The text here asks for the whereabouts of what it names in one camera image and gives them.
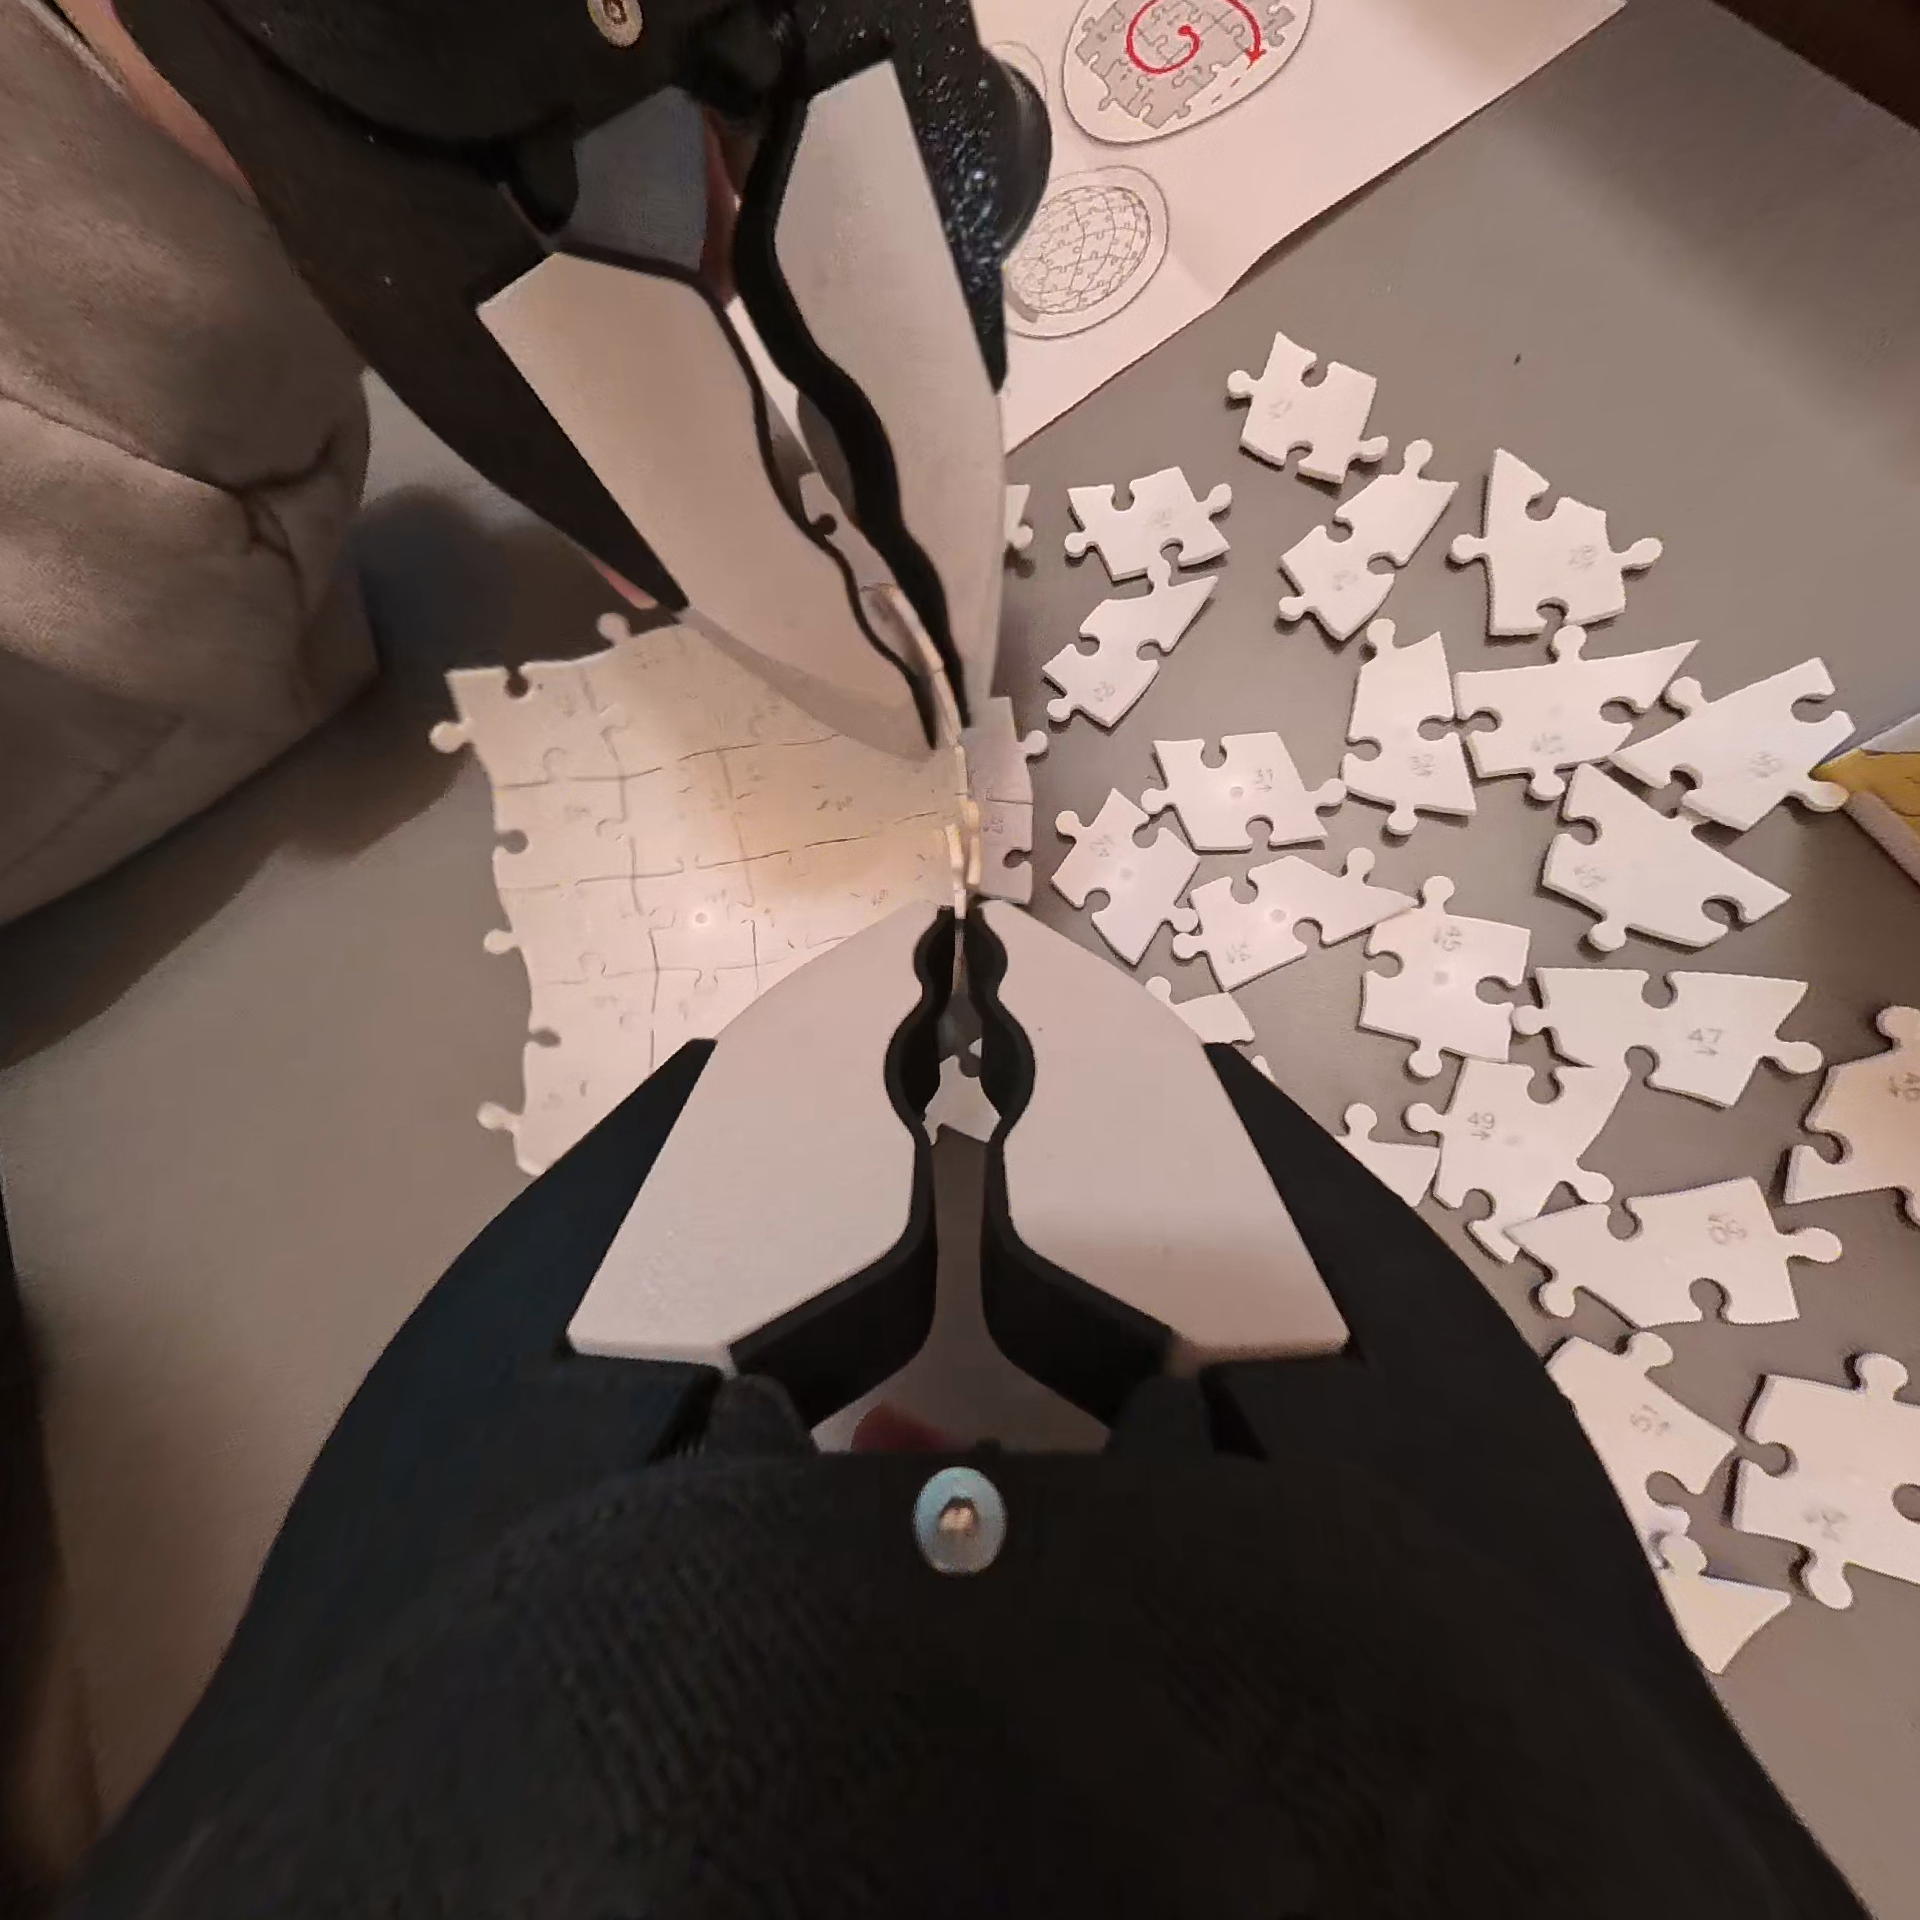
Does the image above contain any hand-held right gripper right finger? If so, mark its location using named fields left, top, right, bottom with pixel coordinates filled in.
left=961, top=905, right=1352, bottom=1442

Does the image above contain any single white puzzle piece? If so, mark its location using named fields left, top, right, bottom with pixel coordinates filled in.
left=943, top=779, right=993, bottom=1082

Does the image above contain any paper sheet with diagrams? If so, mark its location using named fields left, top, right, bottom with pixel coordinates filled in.
left=984, top=0, right=1631, bottom=450

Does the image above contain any assembled white puzzle section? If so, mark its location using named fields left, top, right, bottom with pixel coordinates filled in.
left=428, top=606, right=1052, bottom=1178

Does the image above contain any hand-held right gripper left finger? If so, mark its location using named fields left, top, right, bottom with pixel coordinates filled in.
left=567, top=905, right=962, bottom=1426

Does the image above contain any person's left hand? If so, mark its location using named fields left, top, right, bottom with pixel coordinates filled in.
left=695, top=110, right=751, bottom=291

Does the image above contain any pile of loose puzzle pieces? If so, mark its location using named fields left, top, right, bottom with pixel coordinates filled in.
left=1004, top=329, right=1920, bottom=1674

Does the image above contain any blue cartoon puzzle box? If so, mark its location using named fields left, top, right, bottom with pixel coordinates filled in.
left=1807, top=713, right=1920, bottom=887

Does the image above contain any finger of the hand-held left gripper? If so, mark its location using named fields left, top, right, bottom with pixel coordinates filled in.
left=732, top=49, right=1006, bottom=742
left=477, top=246, right=967, bottom=753

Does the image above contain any person's left forearm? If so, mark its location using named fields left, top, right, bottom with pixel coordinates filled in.
left=0, top=0, right=378, bottom=923

